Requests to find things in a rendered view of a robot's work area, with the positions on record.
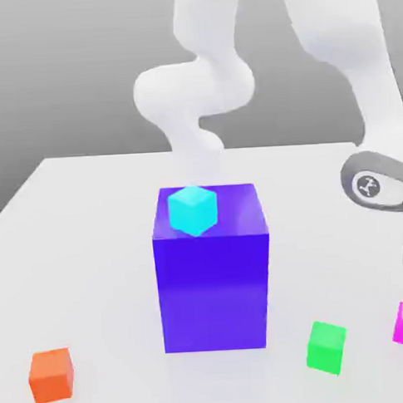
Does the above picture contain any small orange cube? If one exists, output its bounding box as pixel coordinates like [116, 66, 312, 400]
[27, 346, 76, 403]

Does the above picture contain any small cyan cube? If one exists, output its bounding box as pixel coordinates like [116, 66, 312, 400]
[166, 184, 220, 240]

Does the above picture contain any large blue box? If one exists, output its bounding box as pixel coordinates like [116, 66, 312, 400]
[149, 181, 276, 355]

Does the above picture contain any small green cube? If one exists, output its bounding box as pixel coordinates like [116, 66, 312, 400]
[303, 319, 350, 377]

